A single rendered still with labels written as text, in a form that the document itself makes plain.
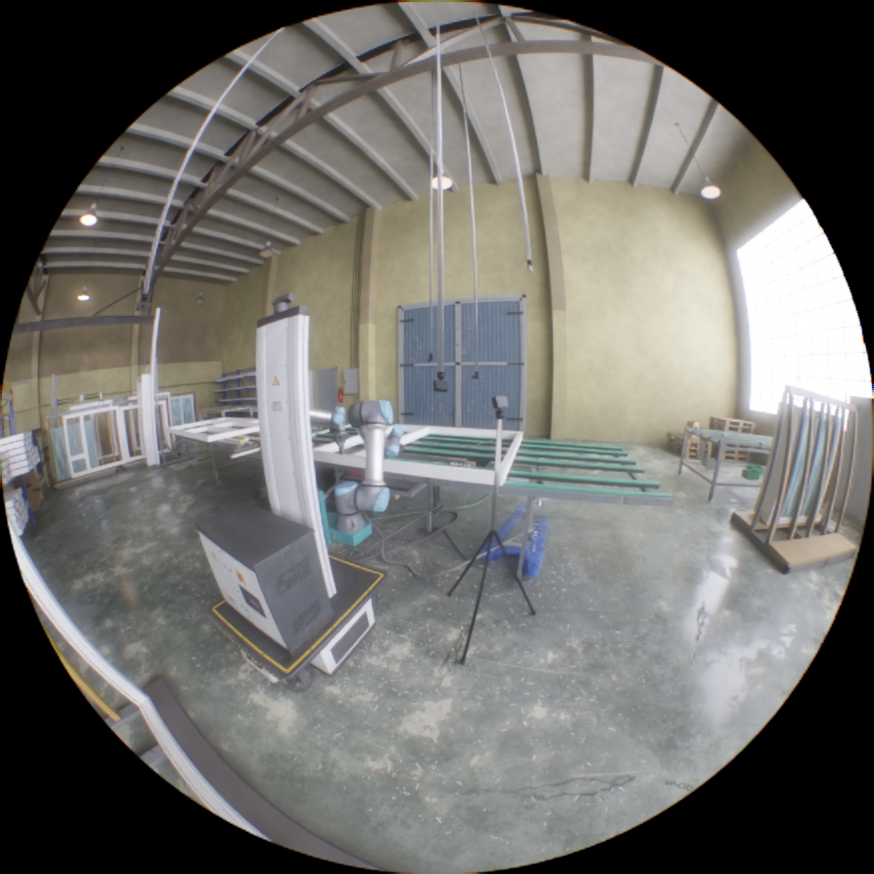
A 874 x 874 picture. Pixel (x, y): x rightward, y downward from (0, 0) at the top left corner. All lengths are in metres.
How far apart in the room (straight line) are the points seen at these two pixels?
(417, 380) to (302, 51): 9.66
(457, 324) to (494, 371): 1.78
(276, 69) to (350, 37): 1.66
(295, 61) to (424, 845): 9.22
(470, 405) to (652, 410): 5.35
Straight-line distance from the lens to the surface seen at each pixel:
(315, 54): 7.79
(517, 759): 1.49
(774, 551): 3.69
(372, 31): 7.43
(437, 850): 1.43
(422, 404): 8.85
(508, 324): 8.24
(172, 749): 1.72
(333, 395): 10.98
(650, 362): 8.64
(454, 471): 1.64
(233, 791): 1.57
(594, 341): 8.26
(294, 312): 1.32
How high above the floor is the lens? 1.42
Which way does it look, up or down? 11 degrees down
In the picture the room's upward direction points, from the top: straight up
